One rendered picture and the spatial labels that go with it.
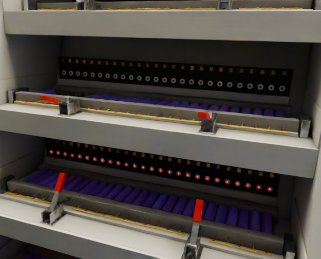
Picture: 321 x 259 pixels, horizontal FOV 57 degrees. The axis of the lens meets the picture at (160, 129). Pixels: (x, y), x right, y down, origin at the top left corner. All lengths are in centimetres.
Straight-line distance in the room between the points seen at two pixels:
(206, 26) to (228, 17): 4
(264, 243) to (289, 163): 15
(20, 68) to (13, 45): 5
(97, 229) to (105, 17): 38
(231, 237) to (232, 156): 15
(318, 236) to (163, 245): 23
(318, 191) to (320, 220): 4
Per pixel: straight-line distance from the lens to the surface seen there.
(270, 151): 46
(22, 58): 76
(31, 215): 64
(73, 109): 58
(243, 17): 51
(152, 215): 56
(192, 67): 65
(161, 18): 54
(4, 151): 74
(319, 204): 47
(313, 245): 48
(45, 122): 60
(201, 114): 41
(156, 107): 54
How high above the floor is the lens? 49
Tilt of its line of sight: 3 degrees up
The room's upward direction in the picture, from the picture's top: 8 degrees clockwise
